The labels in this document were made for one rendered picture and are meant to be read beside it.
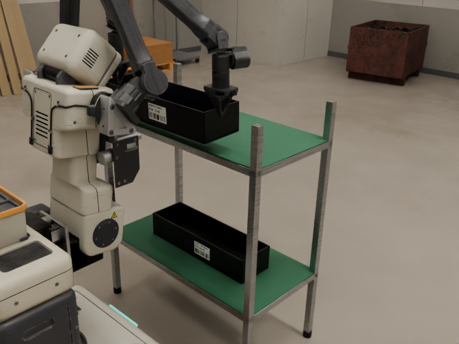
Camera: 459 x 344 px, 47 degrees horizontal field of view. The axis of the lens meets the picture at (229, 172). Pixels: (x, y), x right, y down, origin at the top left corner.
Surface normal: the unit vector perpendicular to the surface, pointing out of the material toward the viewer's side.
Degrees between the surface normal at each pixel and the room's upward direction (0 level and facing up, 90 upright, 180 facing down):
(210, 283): 0
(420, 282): 0
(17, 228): 92
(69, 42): 48
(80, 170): 90
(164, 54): 90
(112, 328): 0
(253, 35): 90
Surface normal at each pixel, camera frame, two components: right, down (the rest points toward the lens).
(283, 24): 0.72, 0.29
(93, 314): 0.03, -0.92
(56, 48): -0.48, -0.41
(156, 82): 0.49, 0.01
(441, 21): -0.69, 0.27
